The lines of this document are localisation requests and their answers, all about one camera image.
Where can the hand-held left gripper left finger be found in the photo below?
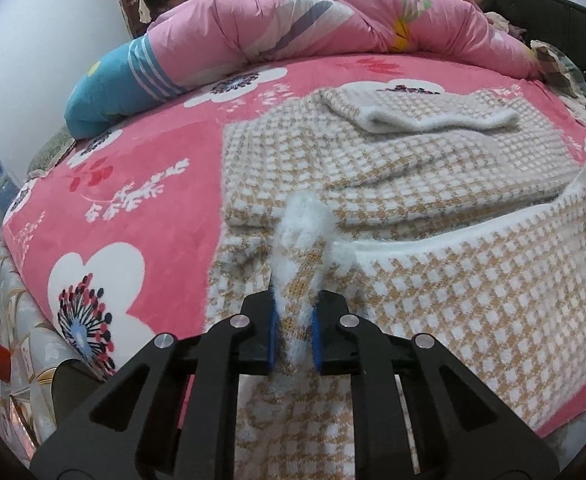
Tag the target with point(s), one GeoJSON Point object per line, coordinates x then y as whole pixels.
{"type": "Point", "coordinates": [272, 335]}

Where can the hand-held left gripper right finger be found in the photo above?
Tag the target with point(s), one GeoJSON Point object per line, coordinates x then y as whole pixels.
{"type": "Point", "coordinates": [318, 340]}

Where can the beige checked knit coat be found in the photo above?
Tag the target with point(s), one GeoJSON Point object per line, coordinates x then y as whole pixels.
{"type": "Point", "coordinates": [423, 285]}

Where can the plaid cloth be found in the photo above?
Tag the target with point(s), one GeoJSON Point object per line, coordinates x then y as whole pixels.
{"type": "Point", "coordinates": [563, 65]}

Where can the black headboard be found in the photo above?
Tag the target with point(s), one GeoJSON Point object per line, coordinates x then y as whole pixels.
{"type": "Point", "coordinates": [548, 15]}

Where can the pink floral bed sheet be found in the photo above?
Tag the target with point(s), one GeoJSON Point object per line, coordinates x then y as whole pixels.
{"type": "Point", "coordinates": [183, 130]}

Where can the grey patterned bed cover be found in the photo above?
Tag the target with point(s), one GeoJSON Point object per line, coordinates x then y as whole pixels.
{"type": "Point", "coordinates": [28, 350]}

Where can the grey-green patterned pillow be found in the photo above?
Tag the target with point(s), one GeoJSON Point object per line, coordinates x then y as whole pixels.
{"type": "Point", "coordinates": [53, 150]}

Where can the pink and blue floral quilt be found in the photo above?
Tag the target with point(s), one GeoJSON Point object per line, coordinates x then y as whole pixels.
{"type": "Point", "coordinates": [223, 25]}

